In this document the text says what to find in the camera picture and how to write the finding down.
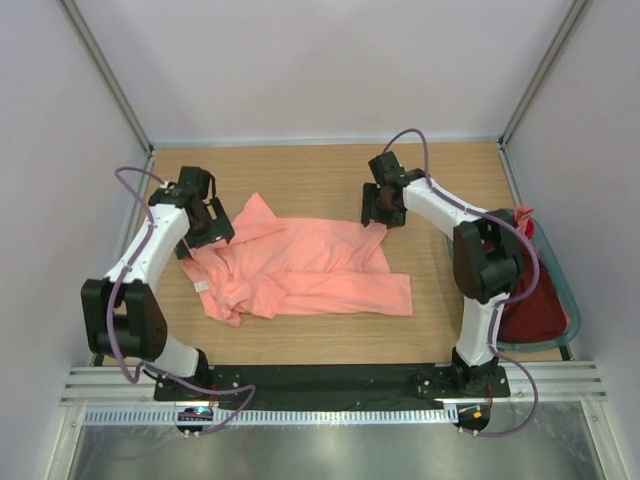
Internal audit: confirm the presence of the teal plastic basket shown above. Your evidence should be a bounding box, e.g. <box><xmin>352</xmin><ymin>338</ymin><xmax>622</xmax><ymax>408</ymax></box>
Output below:
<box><xmin>444</xmin><ymin>207</ymin><xmax>584</xmax><ymax>351</ymax></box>

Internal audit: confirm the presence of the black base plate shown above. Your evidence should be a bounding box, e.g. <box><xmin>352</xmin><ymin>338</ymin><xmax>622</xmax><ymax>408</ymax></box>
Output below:
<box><xmin>186</xmin><ymin>363</ymin><xmax>510</xmax><ymax>403</ymax></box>

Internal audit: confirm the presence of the dark red t shirt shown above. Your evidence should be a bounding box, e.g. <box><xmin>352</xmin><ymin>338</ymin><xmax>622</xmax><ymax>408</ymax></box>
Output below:
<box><xmin>497</xmin><ymin>243</ymin><xmax>568</xmax><ymax>344</ymax></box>

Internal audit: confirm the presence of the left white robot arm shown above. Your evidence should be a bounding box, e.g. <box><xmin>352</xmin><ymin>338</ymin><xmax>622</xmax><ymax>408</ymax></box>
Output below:
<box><xmin>81</xmin><ymin>166</ymin><xmax>235</xmax><ymax>400</ymax></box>

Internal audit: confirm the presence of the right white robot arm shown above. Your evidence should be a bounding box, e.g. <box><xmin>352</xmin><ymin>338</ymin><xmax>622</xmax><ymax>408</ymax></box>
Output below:
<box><xmin>361</xmin><ymin>151</ymin><xmax>524</xmax><ymax>396</ymax></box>

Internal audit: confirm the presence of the white slotted cable duct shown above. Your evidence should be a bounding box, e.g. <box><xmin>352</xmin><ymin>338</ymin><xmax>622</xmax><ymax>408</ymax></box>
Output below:
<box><xmin>83</xmin><ymin>406</ymin><xmax>458</xmax><ymax>428</ymax></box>

